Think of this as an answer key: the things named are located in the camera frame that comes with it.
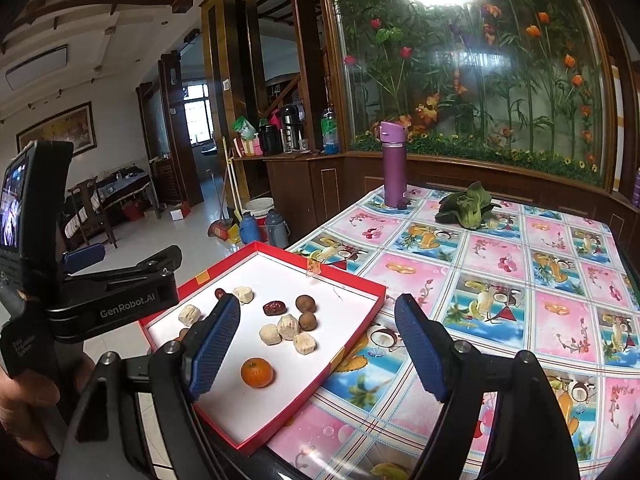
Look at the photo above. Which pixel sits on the broom with dustpan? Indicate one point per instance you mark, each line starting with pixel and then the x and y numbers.
pixel 220 227

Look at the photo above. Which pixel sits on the black kettle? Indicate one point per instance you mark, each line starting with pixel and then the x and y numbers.
pixel 270 141

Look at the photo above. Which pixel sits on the white carton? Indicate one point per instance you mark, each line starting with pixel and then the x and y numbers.
pixel 178 214

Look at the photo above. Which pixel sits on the brown longan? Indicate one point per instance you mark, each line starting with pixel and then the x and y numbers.
pixel 307 321
pixel 304 303

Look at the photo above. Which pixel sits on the green bok choy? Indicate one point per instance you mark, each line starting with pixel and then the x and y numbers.
pixel 465 210

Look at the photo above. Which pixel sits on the steel pump thermos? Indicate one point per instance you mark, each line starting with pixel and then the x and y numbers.
pixel 289 122

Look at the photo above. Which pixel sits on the purple insulated bottle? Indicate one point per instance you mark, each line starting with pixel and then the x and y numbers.
pixel 392 165

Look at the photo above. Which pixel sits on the wooden chair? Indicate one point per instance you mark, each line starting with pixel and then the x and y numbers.
pixel 87 210

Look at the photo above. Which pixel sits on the orange mandarin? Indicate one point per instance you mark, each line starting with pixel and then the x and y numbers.
pixel 257 373

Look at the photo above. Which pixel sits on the white ribbed pastry chunk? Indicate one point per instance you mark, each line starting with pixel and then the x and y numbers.
pixel 288 326

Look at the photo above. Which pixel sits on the fruit print tablecloth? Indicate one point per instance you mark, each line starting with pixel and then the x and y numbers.
pixel 500 270

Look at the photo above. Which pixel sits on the wooden sideboard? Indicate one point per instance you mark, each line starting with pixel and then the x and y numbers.
pixel 300 185

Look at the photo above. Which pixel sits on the dining table with cloth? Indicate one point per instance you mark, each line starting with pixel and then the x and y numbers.
pixel 122 185

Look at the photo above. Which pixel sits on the red bucket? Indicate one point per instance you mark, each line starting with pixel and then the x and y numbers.
pixel 133 211

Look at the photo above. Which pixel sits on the framed wall painting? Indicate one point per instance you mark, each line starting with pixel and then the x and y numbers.
pixel 57 127

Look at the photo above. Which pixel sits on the green bag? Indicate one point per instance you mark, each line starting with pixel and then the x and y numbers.
pixel 243 127

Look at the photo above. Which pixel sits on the person's left hand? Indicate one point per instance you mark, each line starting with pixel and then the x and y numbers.
pixel 25 410

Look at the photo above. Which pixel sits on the rectangular ceiling lamp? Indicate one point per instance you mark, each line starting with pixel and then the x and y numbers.
pixel 37 67

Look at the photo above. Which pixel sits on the wooden pillar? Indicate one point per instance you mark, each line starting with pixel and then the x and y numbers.
pixel 230 85

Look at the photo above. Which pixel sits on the tan pastry chunk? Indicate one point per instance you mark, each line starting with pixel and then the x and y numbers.
pixel 268 335

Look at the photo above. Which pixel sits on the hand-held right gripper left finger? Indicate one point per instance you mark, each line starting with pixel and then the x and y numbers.
pixel 215 345

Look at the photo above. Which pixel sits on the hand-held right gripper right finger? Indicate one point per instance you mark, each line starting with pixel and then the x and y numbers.
pixel 420 345

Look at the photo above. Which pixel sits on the clear plastic wrapper scrap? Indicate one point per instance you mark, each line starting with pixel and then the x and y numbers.
pixel 314 266

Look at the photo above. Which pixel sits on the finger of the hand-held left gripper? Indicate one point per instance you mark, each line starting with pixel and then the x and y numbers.
pixel 130 266
pixel 82 257

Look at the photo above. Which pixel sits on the red cardboard box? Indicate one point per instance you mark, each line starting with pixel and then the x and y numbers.
pixel 332 320

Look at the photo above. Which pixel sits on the glass panel with artificial flowers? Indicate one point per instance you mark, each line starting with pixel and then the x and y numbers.
pixel 475 85

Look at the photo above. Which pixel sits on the beige pastry chunk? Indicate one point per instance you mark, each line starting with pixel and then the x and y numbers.
pixel 190 314
pixel 243 294
pixel 305 343

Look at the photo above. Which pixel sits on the white bucket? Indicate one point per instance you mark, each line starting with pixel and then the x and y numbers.
pixel 258 207

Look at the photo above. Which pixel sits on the green plastic bottle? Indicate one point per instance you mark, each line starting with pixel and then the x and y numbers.
pixel 328 130

